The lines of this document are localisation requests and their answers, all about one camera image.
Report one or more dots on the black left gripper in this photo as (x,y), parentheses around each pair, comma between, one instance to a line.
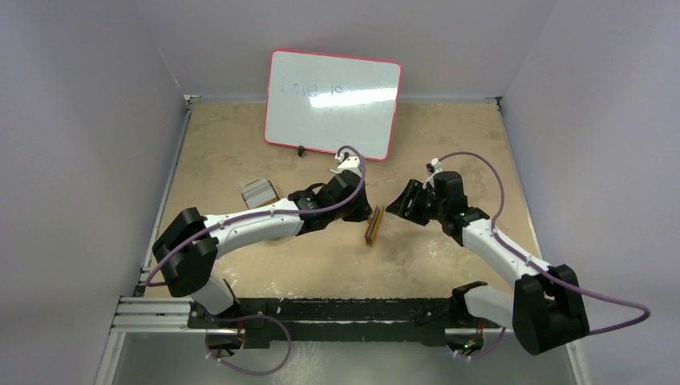
(363,211)

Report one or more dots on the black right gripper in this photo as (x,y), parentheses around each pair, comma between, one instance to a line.
(414,201)

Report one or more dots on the yellow leather card holder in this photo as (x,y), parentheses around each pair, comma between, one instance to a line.
(374,223)

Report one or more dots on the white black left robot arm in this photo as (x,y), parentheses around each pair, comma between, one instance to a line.
(186,251)

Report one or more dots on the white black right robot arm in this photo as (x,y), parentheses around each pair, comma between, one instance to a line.
(542,314)

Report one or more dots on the beige oval plastic tray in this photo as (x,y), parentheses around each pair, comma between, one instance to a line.
(265,202)

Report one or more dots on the pink framed whiteboard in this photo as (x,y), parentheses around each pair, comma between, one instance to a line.
(320,102)

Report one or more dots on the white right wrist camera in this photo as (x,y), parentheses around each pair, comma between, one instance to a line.
(434,167)

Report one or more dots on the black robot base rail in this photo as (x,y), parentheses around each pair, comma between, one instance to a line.
(430,322)

